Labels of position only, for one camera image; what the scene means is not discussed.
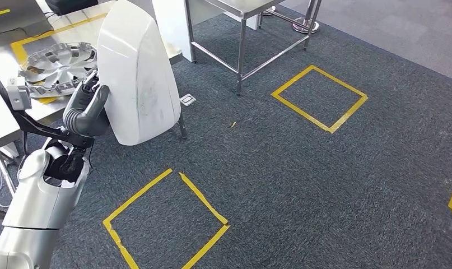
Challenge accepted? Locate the silver wheel hubcap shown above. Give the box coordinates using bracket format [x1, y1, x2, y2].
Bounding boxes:
[20, 41, 99, 100]

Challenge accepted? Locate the white cabinet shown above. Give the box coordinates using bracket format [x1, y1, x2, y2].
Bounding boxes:
[151, 0, 262, 63]

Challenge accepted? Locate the white plastic shell part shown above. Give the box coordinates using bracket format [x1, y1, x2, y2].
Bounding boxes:
[96, 0, 182, 146]

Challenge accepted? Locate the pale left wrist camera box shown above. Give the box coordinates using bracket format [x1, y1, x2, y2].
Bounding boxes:
[6, 77, 32, 112]

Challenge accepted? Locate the grey case with yellow sticker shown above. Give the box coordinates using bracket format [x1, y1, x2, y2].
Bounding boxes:
[0, 0, 55, 40]

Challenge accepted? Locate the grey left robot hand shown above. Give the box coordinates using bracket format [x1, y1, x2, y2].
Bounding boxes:
[62, 69, 111, 137]

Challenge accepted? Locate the chrome stanchion base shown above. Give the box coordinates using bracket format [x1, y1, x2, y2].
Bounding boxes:
[292, 0, 320, 34]

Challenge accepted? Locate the floor socket box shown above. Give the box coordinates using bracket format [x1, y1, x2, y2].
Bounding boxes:
[179, 93, 197, 108]

